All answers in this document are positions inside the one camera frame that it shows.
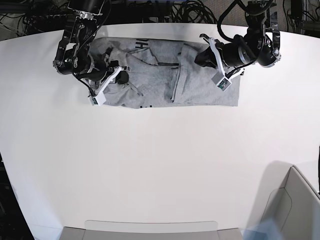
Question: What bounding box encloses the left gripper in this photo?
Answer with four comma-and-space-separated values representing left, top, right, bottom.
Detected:
194, 33, 245, 78

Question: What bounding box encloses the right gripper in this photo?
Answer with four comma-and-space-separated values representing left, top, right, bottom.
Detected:
77, 54, 130, 97

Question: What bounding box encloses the grey T-shirt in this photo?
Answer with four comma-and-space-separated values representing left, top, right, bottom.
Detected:
90, 37, 240, 109

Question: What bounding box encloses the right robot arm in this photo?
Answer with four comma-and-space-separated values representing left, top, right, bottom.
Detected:
53, 0, 119, 97

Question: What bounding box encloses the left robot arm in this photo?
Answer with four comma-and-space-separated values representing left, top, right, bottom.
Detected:
194, 0, 281, 78

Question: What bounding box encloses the white box at right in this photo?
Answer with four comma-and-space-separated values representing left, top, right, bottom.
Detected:
257, 166, 320, 240

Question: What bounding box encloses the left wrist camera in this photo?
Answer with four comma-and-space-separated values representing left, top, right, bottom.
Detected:
212, 72, 232, 92

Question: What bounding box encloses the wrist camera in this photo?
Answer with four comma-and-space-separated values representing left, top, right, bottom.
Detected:
88, 93, 106, 106
212, 72, 232, 92

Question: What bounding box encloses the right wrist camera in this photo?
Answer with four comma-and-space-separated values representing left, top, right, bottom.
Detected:
88, 93, 106, 106

